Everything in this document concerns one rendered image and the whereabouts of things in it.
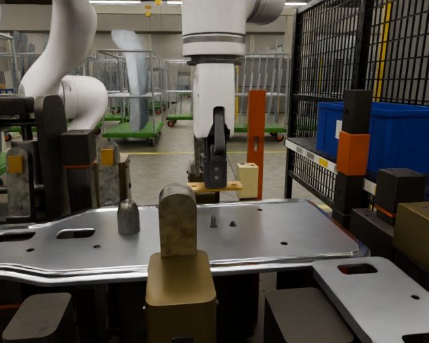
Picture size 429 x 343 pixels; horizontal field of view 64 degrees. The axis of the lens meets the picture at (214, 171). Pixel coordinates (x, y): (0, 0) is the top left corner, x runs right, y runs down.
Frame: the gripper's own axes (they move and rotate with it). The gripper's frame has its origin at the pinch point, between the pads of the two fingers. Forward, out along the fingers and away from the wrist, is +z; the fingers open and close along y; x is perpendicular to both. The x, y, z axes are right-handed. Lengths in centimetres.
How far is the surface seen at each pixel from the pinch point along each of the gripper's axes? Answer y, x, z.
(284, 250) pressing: 9.0, 8.1, 8.7
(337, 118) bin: -33.3, 35.0, -3.7
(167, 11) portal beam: -1134, -6, -225
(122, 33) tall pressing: -647, -89, -98
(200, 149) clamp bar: -14.4, -0.8, -0.6
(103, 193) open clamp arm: -13.7, -18.9, 7.1
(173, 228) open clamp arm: 17.8, -6.2, 0.8
